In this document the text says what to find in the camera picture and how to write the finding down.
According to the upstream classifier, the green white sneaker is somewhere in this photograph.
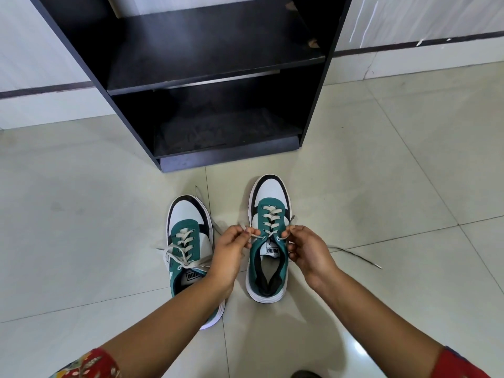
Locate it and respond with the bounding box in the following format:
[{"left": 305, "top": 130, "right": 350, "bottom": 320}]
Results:
[
  {"left": 245, "top": 174, "right": 295, "bottom": 304},
  {"left": 165, "top": 195, "right": 227, "bottom": 331}
]

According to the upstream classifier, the grey shoelace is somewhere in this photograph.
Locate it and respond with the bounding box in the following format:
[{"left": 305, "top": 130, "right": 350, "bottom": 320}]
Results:
[
  {"left": 238, "top": 206, "right": 383, "bottom": 270},
  {"left": 156, "top": 186, "right": 222, "bottom": 274}
]

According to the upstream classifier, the person's left forearm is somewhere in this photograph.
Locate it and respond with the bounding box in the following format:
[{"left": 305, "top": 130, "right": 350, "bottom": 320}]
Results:
[{"left": 100, "top": 271, "right": 237, "bottom": 378}]

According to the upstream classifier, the black wooden shelf unit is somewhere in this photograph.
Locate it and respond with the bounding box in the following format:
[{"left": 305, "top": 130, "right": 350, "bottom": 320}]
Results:
[{"left": 28, "top": 0, "right": 353, "bottom": 173}]

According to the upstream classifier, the person's left hand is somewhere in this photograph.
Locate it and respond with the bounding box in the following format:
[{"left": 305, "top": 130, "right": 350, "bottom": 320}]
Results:
[{"left": 206, "top": 225, "right": 254, "bottom": 291}]

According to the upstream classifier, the person's right forearm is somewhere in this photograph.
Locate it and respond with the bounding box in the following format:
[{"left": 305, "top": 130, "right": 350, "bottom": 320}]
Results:
[{"left": 311, "top": 269, "right": 447, "bottom": 378}]

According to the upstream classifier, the red patterned left sleeve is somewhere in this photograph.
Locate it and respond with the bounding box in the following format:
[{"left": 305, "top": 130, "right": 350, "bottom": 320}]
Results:
[{"left": 50, "top": 347, "right": 121, "bottom": 378}]

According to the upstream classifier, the person's right hand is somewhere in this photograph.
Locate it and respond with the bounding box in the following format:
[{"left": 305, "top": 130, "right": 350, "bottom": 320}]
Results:
[{"left": 281, "top": 225, "right": 342, "bottom": 291}]

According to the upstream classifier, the red right sleeve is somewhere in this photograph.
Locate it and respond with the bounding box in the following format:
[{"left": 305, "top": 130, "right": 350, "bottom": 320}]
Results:
[{"left": 427, "top": 346, "right": 491, "bottom": 378}]

